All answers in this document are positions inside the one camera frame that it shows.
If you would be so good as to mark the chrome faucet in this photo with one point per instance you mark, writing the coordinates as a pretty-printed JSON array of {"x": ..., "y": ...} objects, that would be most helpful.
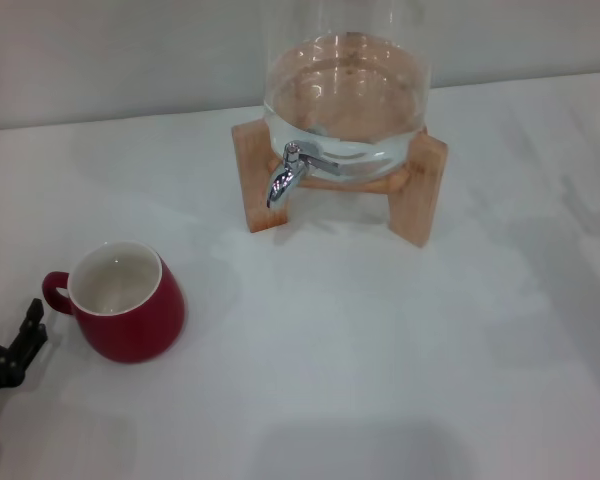
[{"x": 286, "y": 176}]

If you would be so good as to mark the wooden dispenser stand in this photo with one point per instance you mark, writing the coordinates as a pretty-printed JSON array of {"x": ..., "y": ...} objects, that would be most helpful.
[{"x": 252, "y": 165}]

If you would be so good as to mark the red ceramic cup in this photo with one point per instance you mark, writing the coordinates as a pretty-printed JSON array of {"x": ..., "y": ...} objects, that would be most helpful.
[{"x": 130, "y": 330}]

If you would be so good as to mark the glass water dispenser jar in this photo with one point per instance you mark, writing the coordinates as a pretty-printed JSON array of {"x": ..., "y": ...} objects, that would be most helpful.
[{"x": 345, "y": 90}]

